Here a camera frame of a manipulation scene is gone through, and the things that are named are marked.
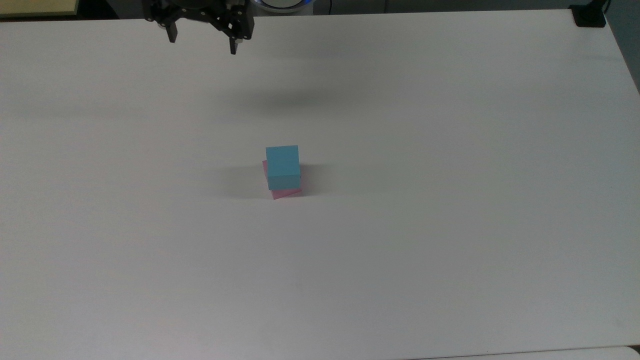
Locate black camera stand clamp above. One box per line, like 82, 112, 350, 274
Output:
569, 0, 609, 29

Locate pink cube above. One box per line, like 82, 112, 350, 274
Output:
262, 160, 303, 201

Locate yellow board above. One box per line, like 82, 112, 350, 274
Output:
0, 0, 82, 19

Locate blue cube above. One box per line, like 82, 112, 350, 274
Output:
265, 145, 302, 191

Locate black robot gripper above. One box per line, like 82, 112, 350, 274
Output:
142, 0, 256, 55

